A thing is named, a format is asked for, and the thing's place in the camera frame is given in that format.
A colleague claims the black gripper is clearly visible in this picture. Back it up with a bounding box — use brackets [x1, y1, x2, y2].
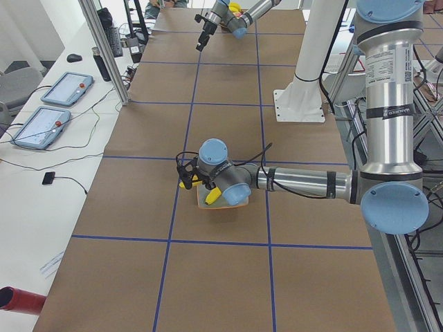
[188, 157, 215, 187]
[196, 12, 219, 52]

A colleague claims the yellow banana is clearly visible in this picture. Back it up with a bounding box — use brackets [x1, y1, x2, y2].
[179, 175, 202, 190]
[204, 187, 222, 205]

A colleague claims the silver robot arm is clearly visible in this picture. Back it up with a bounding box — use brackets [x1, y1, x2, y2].
[177, 1, 429, 234]
[195, 0, 280, 52]

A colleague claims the blue square plate orange rim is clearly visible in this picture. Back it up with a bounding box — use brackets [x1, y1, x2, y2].
[197, 185, 248, 210]

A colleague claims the woven wicker fruit basket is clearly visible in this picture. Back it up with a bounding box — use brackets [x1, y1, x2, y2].
[219, 10, 244, 29]

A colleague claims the black keyboard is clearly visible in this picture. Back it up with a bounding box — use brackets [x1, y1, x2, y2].
[104, 27, 123, 57]

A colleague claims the black bottle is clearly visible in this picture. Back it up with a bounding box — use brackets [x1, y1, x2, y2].
[91, 46, 111, 82]

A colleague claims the black computer mouse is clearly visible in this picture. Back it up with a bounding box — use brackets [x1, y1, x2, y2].
[66, 53, 82, 63]

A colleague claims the upper teach pendant tablet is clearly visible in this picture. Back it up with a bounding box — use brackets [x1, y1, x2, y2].
[40, 72, 94, 107]

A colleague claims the teach pendant tablet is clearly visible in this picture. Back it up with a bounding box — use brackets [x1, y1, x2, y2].
[40, 72, 94, 107]
[10, 106, 71, 150]

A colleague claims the small black puck device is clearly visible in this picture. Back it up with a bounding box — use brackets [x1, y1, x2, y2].
[42, 172, 55, 185]

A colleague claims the lower teach pendant tablet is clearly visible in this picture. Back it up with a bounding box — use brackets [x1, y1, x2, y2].
[10, 106, 71, 150]

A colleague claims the red cylinder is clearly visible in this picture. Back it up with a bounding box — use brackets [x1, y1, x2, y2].
[1, 286, 46, 315]

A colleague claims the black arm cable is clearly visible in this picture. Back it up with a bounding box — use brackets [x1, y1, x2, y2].
[174, 142, 333, 199]

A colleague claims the aluminium frame post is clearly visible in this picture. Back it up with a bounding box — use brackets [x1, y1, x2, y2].
[78, 0, 129, 106]

